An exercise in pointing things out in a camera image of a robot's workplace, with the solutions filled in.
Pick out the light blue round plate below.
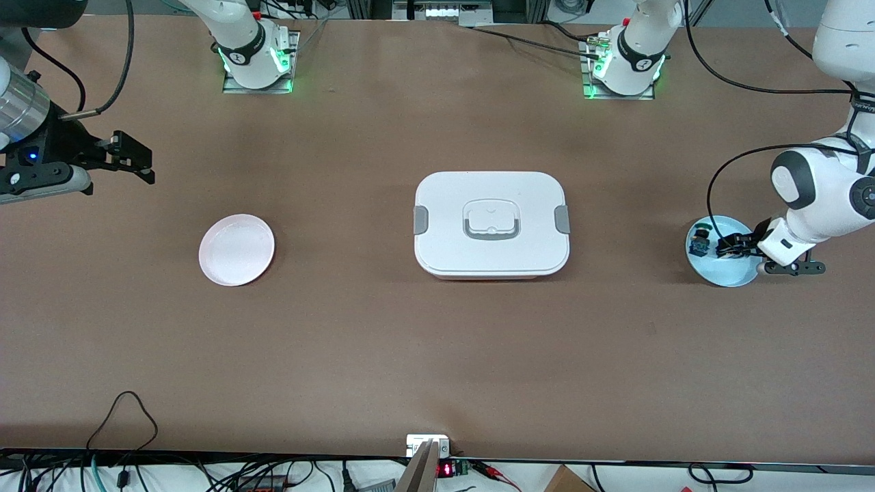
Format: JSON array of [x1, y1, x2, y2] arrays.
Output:
[[685, 215, 763, 288]]

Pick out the pink round plate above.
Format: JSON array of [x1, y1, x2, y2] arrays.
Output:
[[198, 214, 275, 287]]

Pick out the white lidded box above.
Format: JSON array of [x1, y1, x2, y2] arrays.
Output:
[[414, 171, 571, 280]]

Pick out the brown cardboard piece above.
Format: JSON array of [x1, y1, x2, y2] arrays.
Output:
[[543, 465, 597, 492]]

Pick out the red and black clip leads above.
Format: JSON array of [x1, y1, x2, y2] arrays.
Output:
[[470, 461, 522, 492]]

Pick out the small white device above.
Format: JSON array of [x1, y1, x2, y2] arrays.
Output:
[[406, 435, 450, 458]]

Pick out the grey metal bar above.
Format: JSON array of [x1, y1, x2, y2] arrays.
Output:
[[395, 441, 440, 492]]

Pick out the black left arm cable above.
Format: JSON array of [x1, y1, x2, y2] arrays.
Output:
[[684, 0, 875, 241]]

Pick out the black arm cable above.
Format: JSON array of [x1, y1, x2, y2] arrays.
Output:
[[21, 0, 135, 122], [684, 0, 875, 241]]

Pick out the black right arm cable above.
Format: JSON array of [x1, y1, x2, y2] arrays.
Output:
[[21, 0, 135, 122]]

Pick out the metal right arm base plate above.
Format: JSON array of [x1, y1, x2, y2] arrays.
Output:
[[222, 30, 301, 94]]

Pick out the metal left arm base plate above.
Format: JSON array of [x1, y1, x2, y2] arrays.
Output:
[[581, 38, 656, 101]]

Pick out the black coiled cable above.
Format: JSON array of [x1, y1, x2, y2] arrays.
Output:
[[687, 463, 754, 485]]

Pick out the thin black looped cable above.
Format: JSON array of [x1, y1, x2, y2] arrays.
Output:
[[85, 391, 159, 453]]

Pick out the black cable on table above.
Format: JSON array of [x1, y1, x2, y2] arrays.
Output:
[[470, 20, 602, 59]]

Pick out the aluminium frame with lights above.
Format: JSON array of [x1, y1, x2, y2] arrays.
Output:
[[393, 0, 494, 23]]

